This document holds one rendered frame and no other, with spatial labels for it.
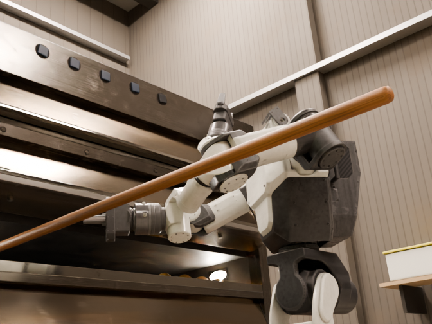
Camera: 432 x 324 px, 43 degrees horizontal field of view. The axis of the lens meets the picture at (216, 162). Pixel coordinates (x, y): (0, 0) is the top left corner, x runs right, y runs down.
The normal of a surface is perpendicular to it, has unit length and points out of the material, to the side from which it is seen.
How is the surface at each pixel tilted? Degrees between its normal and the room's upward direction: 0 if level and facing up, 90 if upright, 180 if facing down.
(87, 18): 90
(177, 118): 90
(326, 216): 101
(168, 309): 70
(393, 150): 90
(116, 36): 90
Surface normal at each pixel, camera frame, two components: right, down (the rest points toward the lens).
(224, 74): -0.67, -0.22
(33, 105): 0.66, -0.59
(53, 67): 0.73, -0.29
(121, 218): 0.21, -0.36
